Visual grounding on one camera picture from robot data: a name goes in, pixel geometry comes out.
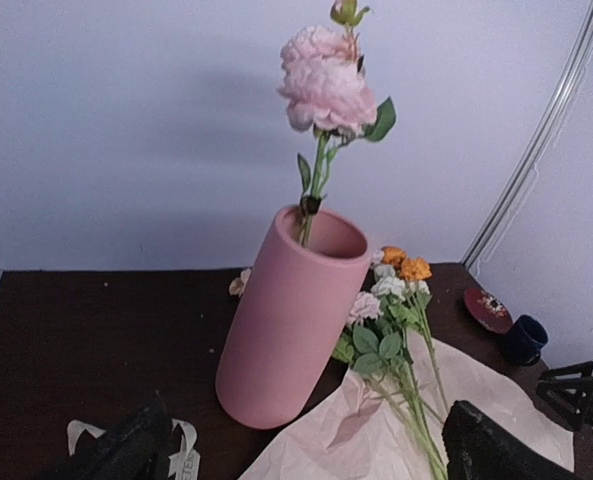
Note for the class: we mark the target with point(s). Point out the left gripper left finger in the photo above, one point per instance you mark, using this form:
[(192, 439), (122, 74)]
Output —
[(133, 449)]

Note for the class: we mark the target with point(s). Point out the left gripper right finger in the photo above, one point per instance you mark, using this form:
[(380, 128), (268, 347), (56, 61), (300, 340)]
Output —
[(479, 448)]

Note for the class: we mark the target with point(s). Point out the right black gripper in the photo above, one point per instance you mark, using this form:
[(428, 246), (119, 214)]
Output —
[(562, 389)]

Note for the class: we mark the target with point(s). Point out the pink wrapping paper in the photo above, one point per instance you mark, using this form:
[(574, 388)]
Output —
[(354, 434)]

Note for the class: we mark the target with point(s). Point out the artificial flower bouquet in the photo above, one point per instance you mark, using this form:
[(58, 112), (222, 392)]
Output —
[(375, 345)]

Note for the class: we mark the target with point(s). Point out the pink peony flower stem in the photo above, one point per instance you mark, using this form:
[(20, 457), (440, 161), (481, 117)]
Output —
[(324, 84)]

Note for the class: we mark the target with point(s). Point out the pink tapered vase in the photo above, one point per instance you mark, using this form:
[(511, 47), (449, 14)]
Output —
[(290, 316)]

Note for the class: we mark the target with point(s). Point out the dark blue mug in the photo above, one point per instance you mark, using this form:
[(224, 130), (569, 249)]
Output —
[(523, 343)]

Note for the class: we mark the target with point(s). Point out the red floral plate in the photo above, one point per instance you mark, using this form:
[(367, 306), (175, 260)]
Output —
[(487, 310)]

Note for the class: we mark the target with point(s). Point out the right aluminium corner post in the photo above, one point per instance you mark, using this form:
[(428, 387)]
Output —
[(547, 133)]

